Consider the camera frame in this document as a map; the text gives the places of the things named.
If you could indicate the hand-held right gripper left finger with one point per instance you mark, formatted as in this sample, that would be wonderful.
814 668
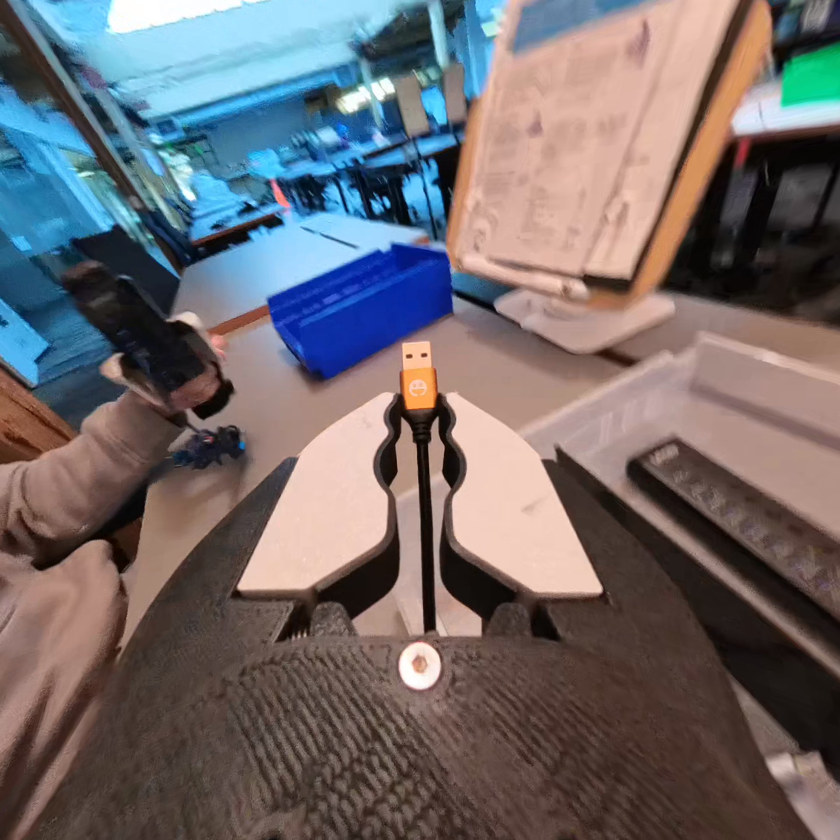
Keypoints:
321 518

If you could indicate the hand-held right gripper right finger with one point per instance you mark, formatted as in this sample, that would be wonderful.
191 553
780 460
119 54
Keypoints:
525 525

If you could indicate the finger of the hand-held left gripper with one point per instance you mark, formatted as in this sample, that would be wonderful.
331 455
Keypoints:
118 373
197 323

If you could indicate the small black labelled USB hub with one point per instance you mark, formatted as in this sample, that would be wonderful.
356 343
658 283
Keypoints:
131 328

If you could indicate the blue plastic bin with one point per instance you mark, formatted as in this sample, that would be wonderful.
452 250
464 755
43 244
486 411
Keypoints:
367 308

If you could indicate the clear plastic bin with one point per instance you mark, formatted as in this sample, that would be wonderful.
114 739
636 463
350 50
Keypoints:
754 407

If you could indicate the person's left forearm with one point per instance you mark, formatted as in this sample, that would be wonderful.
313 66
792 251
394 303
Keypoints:
85 472

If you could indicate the white desk with wooden edge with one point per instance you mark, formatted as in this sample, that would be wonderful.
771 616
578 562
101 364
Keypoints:
262 269

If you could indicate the light grey desk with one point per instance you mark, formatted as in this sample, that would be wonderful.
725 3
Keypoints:
328 407

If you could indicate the wooden pillar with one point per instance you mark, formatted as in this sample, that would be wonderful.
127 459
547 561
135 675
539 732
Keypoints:
26 420

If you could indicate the long background table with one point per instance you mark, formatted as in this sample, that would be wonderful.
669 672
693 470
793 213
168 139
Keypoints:
380 164

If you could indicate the person's grey hoodie torso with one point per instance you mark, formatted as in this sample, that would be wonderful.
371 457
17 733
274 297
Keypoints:
52 656

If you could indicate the white sign board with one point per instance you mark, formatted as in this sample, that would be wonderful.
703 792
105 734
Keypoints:
455 95
412 105

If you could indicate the wooden document board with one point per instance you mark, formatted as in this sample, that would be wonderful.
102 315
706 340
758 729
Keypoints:
715 164

